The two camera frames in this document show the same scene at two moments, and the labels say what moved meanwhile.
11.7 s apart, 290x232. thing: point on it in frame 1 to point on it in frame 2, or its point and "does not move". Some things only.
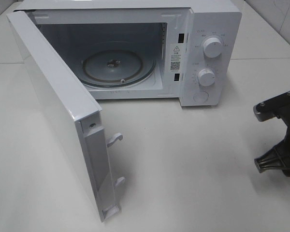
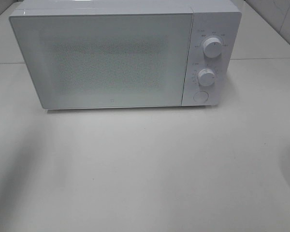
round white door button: (200, 97) does not move
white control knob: (206, 77) does not move
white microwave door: (74, 113) to (99, 59)
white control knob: (212, 47) does not move
